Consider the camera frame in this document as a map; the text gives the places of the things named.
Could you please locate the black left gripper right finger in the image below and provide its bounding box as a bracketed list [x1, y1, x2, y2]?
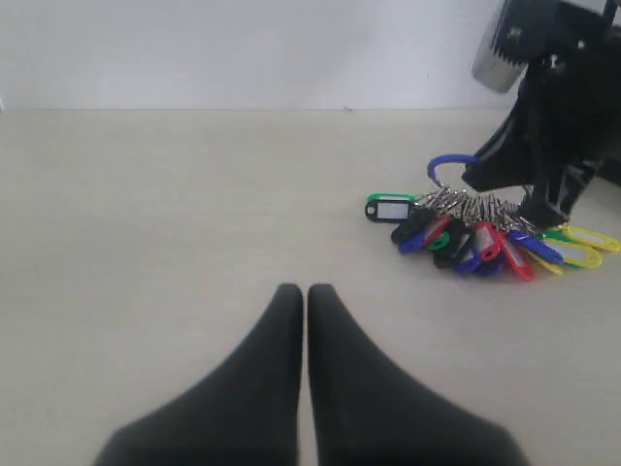
[307, 283, 529, 465]

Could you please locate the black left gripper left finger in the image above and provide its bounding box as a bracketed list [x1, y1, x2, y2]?
[94, 283, 304, 465]

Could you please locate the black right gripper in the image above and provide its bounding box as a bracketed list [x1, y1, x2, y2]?
[462, 1, 620, 227]

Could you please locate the keyring with coloured tags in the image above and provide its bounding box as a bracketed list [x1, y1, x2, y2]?
[364, 154, 620, 282]

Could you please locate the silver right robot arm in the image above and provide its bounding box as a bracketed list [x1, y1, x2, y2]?
[462, 1, 620, 228]

